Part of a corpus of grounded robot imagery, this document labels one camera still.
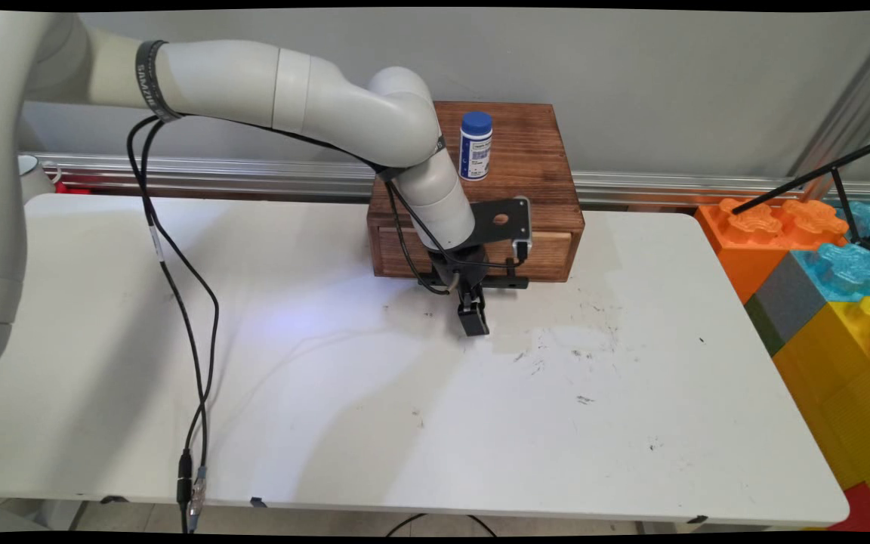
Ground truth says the large grey building block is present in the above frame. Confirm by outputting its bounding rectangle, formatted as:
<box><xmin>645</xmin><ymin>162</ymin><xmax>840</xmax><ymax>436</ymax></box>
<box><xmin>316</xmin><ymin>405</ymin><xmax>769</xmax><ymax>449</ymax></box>
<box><xmin>744</xmin><ymin>252</ymin><xmax>828</xmax><ymax>357</ymax></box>

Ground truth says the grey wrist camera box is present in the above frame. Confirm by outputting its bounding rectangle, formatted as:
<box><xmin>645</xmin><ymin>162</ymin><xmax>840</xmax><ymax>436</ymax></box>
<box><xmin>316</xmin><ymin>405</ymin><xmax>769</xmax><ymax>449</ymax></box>
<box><xmin>514</xmin><ymin>198</ymin><xmax>534</xmax><ymax>262</ymax></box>

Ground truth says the white kettle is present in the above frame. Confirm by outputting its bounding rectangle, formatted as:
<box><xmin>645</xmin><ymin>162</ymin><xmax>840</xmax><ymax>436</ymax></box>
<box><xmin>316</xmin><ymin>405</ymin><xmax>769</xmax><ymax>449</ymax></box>
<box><xmin>18</xmin><ymin>154</ymin><xmax>63</xmax><ymax>203</ymax></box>

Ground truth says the black velcro strap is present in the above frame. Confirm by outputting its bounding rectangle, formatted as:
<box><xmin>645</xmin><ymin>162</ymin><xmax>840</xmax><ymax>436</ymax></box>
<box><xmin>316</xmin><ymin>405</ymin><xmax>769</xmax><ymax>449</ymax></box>
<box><xmin>134</xmin><ymin>39</ymin><xmax>180</xmax><ymax>124</ymax></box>

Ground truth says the black tripod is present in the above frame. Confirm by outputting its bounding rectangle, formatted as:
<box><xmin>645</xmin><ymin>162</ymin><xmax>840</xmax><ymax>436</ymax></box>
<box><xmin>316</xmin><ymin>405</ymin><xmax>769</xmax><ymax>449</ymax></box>
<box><xmin>732</xmin><ymin>132</ymin><xmax>870</xmax><ymax>256</ymax></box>

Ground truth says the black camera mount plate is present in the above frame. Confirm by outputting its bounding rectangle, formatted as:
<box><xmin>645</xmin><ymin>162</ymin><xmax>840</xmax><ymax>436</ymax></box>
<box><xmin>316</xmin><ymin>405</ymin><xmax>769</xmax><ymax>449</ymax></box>
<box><xmin>471</xmin><ymin>197</ymin><xmax>532</xmax><ymax>247</ymax></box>

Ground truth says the large red building block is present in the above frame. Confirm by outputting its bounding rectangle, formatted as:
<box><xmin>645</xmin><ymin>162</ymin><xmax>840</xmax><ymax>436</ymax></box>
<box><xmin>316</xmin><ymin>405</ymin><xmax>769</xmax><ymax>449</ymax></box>
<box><xmin>828</xmin><ymin>482</ymin><xmax>870</xmax><ymax>534</ymax></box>

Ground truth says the black cable under table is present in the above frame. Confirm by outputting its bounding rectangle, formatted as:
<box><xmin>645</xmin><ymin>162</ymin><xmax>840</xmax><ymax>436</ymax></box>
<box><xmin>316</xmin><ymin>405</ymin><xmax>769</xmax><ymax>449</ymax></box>
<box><xmin>385</xmin><ymin>513</ymin><xmax>498</xmax><ymax>538</ymax></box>

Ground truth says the large yellow building block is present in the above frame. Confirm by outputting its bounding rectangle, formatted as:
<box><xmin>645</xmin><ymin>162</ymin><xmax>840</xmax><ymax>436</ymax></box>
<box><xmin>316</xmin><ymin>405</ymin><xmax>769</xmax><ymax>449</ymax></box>
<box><xmin>773</xmin><ymin>295</ymin><xmax>870</xmax><ymax>530</ymax></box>

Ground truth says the white bottle with blue cap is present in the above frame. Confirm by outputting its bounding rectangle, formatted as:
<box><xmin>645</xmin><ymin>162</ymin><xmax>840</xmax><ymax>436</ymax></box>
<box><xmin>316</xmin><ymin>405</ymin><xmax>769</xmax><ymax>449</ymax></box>
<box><xmin>459</xmin><ymin>110</ymin><xmax>494</xmax><ymax>182</ymax></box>

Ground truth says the wooden drawer with black handle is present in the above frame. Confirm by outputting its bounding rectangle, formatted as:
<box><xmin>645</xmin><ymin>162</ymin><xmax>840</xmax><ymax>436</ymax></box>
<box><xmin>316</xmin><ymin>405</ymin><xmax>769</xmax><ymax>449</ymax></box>
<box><xmin>377</xmin><ymin>227</ymin><xmax>574</xmax><ymax>291</ymax></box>

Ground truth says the black hanging cable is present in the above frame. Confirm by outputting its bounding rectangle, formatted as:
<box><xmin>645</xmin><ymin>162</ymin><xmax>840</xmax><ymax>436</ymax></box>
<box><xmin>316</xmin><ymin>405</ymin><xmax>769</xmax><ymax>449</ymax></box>
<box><xmin>126</xmin><ymin>113</ymin><xmax>211</xmax><ymax>534</ymax></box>
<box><xmin>140</xmin><ymin>117</ymin><xmax>221</xmax><ymax>534</ymax></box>

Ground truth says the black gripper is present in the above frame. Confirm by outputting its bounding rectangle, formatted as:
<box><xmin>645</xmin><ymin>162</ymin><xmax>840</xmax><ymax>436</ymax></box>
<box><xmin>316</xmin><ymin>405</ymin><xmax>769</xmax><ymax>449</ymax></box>
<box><xmin>427</xmin><ymin>243</ymin><xmax>498</xmax><ymax>338</ymax></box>

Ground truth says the large light blue building block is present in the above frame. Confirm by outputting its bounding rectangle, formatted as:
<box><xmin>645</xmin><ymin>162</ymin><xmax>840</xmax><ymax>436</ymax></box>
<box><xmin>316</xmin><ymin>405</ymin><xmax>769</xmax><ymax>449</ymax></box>
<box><xmin>792</xmin><ymin>200</ymin><xmax>870</xmax><ymax>304</ymax></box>

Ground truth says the brown wooden drawer cabinet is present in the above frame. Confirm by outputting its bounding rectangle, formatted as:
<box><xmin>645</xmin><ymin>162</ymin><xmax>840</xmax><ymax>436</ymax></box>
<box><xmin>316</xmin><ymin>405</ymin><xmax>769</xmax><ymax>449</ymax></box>
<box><xmin>366</xmin><ymin>101</ymin><xmax>586</xmax><ymax>283</ymax></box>

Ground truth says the aluminium wall rail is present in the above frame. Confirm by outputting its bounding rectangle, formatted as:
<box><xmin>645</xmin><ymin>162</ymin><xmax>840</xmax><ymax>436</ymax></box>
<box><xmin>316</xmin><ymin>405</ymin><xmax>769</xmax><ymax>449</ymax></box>
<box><xmin>35</xmin><ymin>153</ymin><xmax>870</xmax><ymax>206</ymax></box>

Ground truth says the large orange building block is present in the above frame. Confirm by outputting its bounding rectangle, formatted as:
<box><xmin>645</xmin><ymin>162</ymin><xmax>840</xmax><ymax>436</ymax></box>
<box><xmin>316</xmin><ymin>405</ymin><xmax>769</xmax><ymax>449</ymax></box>
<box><xmin>695</xmin><ymin>197</ymin><xmax>851</xmax><ymax>304</ymax></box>

